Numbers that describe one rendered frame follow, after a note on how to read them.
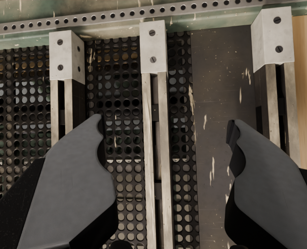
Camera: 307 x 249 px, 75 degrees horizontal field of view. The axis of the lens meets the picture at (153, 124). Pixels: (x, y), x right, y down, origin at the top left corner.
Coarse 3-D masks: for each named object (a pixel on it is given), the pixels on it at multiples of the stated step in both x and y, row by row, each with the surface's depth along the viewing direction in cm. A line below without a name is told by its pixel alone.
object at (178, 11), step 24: (192, 0) 48; (216, 0) 48; (240, 0) 47; (264, 0) 46; (288, 0) 46; (0, 24) 55; (24, 24) 54; (48, 24) 53; (72, 24) 52; (96, 24) 52
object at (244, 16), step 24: (0, 0) 56; (24, 0) 55; (48, 0) 54; (72, 0) 53; (96, 0) 52; (120, 0) 51; (144, 0) 51; (168, 0) 50; (120, 24) 51; (168, 24) 50; (192, 24) 51; (216, 24) 51; (240, 24) 52; (0, 48) 61
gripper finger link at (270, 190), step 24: (240, 120) 11; (240, 144) 9; (264, 144) 9; (240, 168) 9; (264, 168) 8; (288, 168) 8; (240, 192) 7; (264, 192) 7; (288, 192) 7; (240, 216) 6; (264, 216) 6; (288, 216) 6; (240, 240) 7; (264, 240) 6; (288, 240) 6
